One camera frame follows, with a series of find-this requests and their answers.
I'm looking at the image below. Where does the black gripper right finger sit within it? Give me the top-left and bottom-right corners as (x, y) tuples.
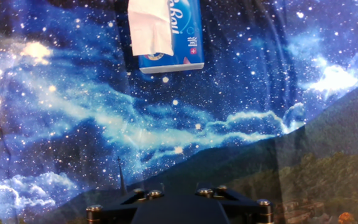
(195, 185), (275, 224)

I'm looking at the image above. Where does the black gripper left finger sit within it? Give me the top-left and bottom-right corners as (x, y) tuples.
(85, 187), (163, 224)

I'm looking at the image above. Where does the white paper napkin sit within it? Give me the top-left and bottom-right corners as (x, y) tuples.
(127, 0), (175, 57)

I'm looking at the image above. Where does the galaxy print tablecloth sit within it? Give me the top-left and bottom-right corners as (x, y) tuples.
(0, 0), (358, 224)

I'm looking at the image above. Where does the blue tissue pack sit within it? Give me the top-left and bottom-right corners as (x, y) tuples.
(127, 0), (205, 75)

